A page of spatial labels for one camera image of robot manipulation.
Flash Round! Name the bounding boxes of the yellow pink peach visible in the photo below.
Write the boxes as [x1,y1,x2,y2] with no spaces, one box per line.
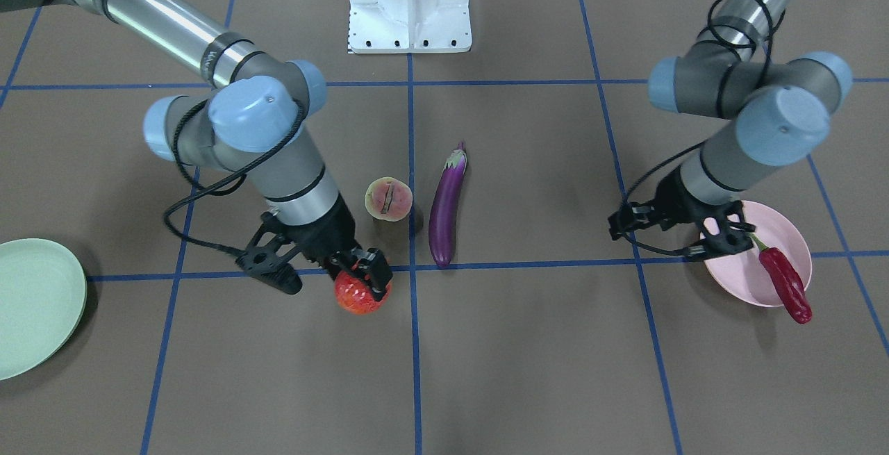
[364,177,413,223]

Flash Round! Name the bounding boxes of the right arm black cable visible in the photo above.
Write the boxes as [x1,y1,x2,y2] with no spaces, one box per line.
[163,97,306,256]

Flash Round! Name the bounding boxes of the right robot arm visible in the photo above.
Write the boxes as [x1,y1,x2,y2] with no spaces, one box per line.
[2,0,392,302]

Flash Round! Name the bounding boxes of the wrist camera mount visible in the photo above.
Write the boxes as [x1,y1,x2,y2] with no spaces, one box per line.
[235,212,303,295]
[608,201,671,240]

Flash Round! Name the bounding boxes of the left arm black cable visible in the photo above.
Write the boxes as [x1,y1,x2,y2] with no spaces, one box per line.
[618,0,786,258]

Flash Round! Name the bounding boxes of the pink plate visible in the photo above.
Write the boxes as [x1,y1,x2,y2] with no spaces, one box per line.
[704,201,813,308]

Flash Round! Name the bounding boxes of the green plate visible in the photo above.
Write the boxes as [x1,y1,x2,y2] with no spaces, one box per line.
[1,238,87,380]

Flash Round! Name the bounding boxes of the white metal stand base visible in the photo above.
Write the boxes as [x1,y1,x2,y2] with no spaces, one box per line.
[347,0,473,54]

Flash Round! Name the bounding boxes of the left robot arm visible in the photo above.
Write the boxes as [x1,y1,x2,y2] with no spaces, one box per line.
[636,0,853,260]

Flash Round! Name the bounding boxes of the red chili pepper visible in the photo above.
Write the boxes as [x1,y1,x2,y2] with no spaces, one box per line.
[747,233,813,324]

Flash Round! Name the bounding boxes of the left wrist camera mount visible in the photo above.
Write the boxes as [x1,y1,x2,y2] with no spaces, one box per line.
[608,201,671,240]

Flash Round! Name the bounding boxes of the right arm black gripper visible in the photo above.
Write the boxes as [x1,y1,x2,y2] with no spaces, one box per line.
[285,195,392,302]

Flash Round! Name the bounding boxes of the purple eggplant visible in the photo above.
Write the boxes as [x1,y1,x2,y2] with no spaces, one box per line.
[428,141,467,268]

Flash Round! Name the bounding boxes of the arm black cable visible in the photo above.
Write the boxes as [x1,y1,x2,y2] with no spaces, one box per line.
[163,97,306,256]
[618,0,786,258]

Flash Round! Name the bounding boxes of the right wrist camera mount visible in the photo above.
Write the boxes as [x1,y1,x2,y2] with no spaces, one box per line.
[235,212,303,295]

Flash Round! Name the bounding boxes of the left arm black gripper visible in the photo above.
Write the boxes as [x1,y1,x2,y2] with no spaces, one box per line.
[651,167,756,258]

